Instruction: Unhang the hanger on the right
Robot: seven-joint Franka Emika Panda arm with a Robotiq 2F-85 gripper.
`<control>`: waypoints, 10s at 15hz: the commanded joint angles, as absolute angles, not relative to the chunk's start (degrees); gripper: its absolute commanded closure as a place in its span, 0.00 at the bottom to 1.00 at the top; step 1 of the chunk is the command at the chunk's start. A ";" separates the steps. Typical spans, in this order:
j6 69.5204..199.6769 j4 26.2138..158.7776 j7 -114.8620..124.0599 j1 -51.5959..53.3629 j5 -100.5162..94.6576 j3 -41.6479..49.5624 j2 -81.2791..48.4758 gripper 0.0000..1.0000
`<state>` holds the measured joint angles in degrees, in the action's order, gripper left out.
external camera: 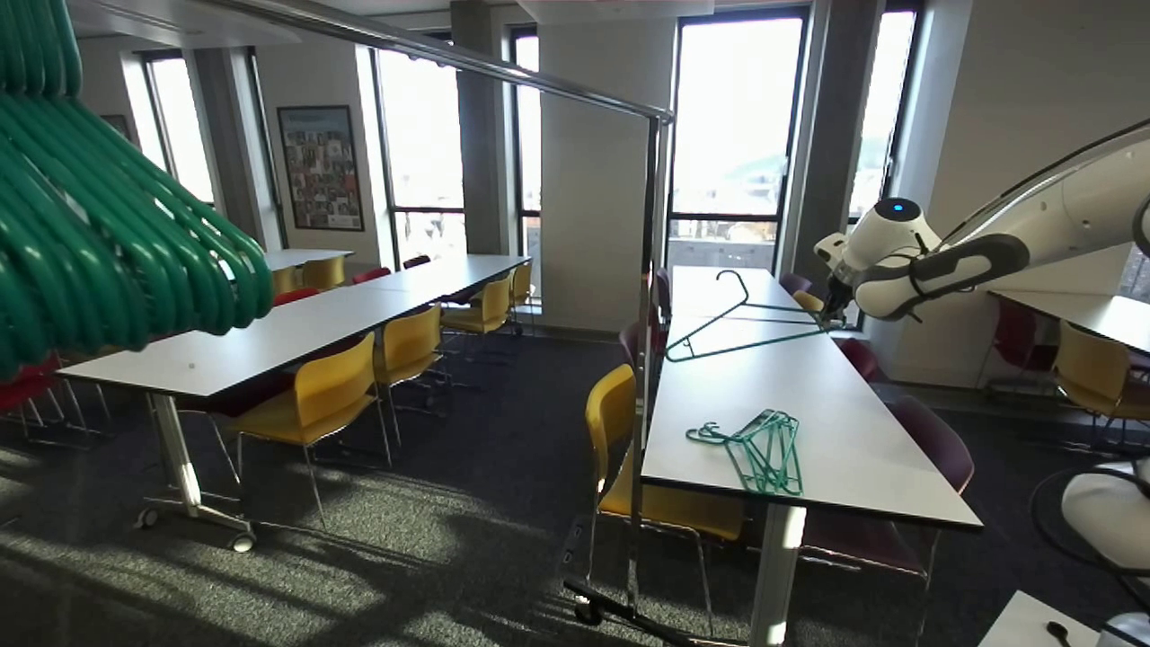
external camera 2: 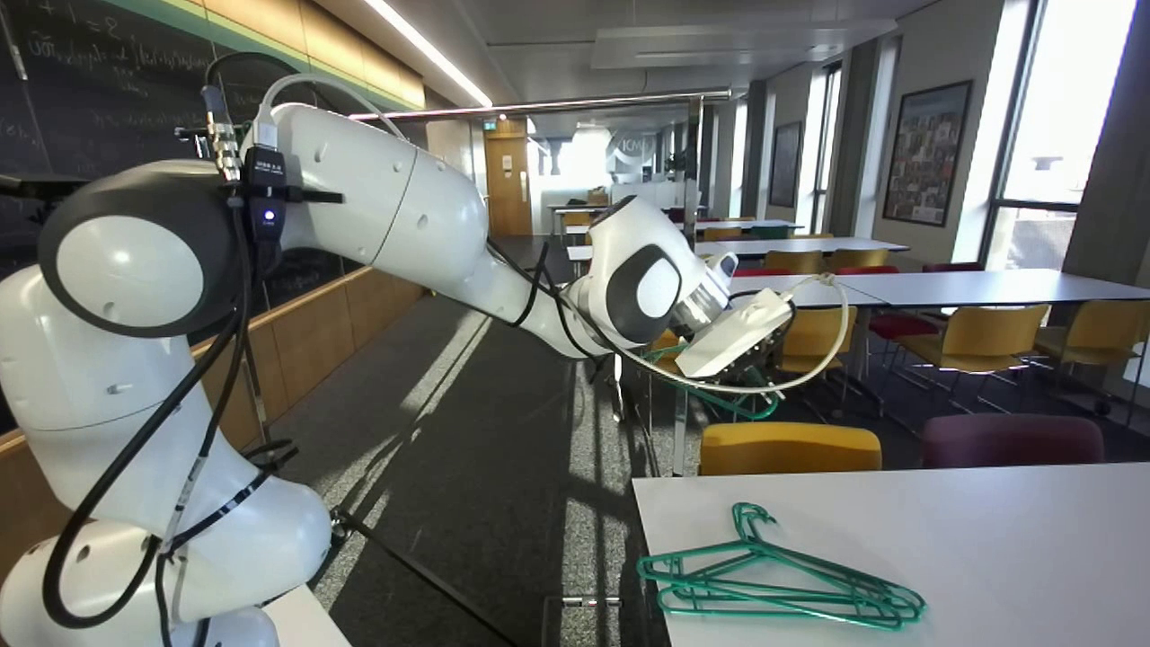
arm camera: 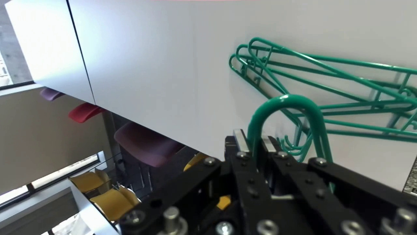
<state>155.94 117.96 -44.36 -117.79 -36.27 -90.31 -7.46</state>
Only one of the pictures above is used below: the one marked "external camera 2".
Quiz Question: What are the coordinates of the yellow chair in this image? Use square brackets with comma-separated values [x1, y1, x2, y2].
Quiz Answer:
[773, 306, 861, 377]
[930, 306, 1053, 377]
[1053, 300, 1150, 369]
[827, 244, 900, 274]
[762, 248, 832, 278]
[643, 326, 695, 386]
[696, 417, 886, 480]

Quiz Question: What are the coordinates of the white robot mounting table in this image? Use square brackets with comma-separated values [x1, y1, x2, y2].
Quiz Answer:
[260, 582, 355, 647]

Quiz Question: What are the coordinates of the long ceiling light strip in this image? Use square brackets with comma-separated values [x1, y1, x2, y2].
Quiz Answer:
[359, 0, 498, 112]

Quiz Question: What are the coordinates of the thick black cable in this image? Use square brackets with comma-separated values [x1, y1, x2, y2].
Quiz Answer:
[36, 178, 307, 635]

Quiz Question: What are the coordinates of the dark chalkboard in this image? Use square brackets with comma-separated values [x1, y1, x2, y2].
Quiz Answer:
[0, 0, 425, 440]

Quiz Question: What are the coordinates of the silver metal clothes rack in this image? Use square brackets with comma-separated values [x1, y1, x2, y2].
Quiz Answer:
[341, 84, 740, 482]

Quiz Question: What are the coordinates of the black mounting bar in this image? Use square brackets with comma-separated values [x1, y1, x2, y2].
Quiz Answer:
[0, 172, 89, 205]

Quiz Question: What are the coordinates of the framed wall painting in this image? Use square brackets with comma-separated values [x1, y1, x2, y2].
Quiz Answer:
[882, 75, 976, 234]

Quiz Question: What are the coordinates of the red chair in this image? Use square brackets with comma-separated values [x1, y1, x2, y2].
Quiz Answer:
[865, 311, 944, 350]

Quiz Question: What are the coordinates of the purple chair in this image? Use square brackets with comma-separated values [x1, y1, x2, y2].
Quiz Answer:
[915, 410, 1112, 470]

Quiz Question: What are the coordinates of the white cable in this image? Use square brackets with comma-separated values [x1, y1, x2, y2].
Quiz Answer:
[623, 271, 855, 404]

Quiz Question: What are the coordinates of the thin black cable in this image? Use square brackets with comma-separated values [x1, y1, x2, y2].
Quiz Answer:
[483, 229, 630, 368]

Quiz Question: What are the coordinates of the thin black floor rod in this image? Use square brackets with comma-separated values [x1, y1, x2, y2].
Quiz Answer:
[311, 500, 522, 647]

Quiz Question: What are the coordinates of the light grey cable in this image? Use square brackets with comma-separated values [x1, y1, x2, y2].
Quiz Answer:
[241, 70, 410, 153]

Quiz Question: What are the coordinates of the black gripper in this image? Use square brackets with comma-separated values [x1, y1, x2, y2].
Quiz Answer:
[709, 350, 785, 397]

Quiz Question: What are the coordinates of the tall window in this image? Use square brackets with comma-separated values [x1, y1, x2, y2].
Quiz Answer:
[976, 0, 1142, 274]
[791, 65, 900, 240]

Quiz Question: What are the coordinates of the wooden door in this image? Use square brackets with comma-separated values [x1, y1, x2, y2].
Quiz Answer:
[483, 117, 539, 240]

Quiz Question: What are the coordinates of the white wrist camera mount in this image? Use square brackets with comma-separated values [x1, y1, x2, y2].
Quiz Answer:
[673, 289, 799, 386]

